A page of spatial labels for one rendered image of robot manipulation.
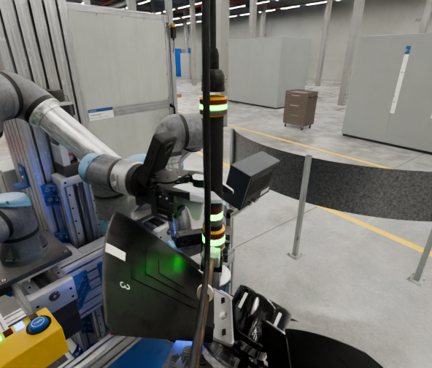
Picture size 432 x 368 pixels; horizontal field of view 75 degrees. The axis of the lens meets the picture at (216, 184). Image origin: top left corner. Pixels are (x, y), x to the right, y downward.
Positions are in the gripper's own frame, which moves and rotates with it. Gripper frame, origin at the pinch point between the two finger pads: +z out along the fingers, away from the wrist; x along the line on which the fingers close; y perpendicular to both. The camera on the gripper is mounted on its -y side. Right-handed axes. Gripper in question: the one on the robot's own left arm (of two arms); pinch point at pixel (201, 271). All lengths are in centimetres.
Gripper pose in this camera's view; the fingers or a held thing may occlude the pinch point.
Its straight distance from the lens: 76.6
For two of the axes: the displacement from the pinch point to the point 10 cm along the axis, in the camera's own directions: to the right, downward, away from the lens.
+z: -0.6, 4.2, -9.1
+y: 9.9, 1.2, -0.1
